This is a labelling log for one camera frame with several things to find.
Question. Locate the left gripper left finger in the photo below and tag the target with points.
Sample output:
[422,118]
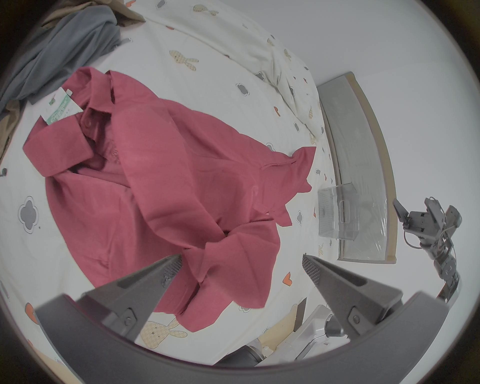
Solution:
[127,296]

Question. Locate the red shirt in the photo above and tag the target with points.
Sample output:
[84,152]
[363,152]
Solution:
[168,168]

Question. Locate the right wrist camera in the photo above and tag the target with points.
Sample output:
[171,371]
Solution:
[453,216]

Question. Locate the white printed quilt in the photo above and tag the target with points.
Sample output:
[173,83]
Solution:
[232,30]

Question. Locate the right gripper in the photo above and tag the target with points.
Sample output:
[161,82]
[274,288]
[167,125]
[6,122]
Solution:
[422,225]

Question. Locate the bed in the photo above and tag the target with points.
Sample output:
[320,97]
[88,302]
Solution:
[225,75]

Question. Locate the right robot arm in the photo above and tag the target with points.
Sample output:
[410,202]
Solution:
[448,266]

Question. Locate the clear plastic box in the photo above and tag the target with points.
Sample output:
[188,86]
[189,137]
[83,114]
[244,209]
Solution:
[337,210]

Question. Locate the grey garment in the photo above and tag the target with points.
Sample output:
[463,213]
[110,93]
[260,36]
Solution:
[67,48]

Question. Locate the brown garment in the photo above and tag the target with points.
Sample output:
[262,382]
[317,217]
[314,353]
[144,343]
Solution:
[125,9]

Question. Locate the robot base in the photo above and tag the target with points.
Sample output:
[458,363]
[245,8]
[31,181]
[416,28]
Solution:
[318,333]

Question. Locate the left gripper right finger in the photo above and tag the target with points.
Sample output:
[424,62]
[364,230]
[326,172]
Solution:
[352,296]

